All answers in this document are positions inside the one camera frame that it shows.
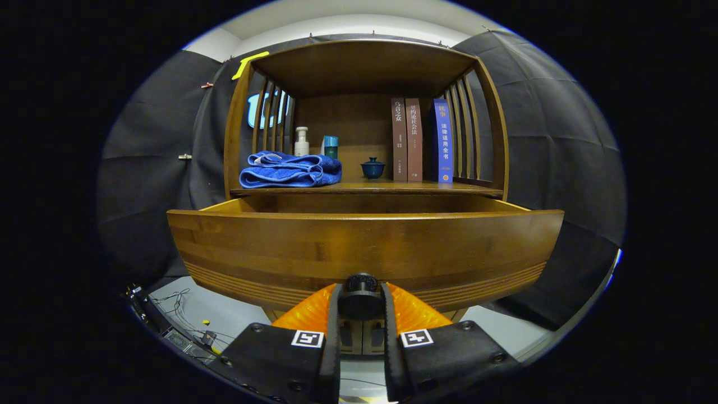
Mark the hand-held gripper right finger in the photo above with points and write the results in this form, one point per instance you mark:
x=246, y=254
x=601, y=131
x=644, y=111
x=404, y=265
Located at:
x=391, y=348

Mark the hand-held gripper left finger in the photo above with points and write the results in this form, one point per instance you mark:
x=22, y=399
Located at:
x=332, y=348

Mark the brown wooden drawer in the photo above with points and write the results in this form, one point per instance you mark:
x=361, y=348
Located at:
x=364, y=247

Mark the wooden cabinet door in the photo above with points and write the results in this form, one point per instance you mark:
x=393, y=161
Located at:
x=371, y=348
x=353, y=348

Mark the wooden countertop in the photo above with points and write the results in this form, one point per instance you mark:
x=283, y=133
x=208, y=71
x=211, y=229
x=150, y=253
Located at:
x=370, y=186

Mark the brown wooden cabinet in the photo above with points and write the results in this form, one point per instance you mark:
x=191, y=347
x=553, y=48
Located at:
x=359, y=67

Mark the folded blue towel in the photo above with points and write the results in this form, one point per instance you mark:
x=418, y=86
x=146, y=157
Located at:
x=291, y=174

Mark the dark blue lidded teacup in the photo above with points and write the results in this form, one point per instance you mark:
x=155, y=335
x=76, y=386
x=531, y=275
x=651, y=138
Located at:
x=373, y=169

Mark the teal bottle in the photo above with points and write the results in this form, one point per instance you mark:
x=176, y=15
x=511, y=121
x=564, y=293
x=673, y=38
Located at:
x=331, y=148

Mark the white pump bottle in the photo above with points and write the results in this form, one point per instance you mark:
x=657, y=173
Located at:
x=302, y=147

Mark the dark brown book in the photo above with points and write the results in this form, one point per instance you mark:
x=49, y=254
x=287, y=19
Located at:
x=399, y=140

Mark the reddish brown book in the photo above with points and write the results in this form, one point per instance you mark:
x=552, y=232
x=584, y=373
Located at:
x=414, y=140

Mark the blue book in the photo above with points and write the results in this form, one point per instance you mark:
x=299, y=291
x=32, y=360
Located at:
x=444, y=140

